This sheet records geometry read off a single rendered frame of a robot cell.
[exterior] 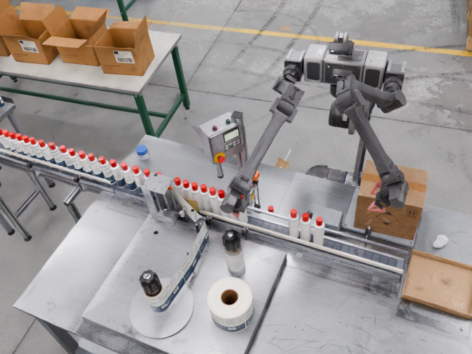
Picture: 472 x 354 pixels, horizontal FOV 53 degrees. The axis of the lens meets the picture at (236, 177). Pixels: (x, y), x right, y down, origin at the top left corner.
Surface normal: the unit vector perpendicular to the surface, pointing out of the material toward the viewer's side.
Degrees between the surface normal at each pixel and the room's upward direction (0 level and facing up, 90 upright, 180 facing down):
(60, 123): 0
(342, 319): 0
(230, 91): 0
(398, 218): 90
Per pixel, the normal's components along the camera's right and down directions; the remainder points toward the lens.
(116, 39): -0.28, 0.73
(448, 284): -0.10, -0.66
